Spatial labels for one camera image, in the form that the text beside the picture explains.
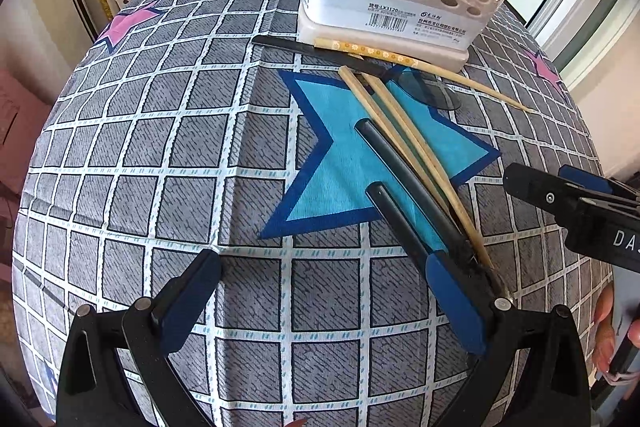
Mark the patterned wooden chopstick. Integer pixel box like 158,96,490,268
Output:
314,38,533,113

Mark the person right hand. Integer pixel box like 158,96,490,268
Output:
592,282,615,373

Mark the plain wooden chopstick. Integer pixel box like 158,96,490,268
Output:
362,74,494,269
338,66,458,217

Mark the grey checkered tablecloth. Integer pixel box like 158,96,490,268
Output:
10,0,614,427

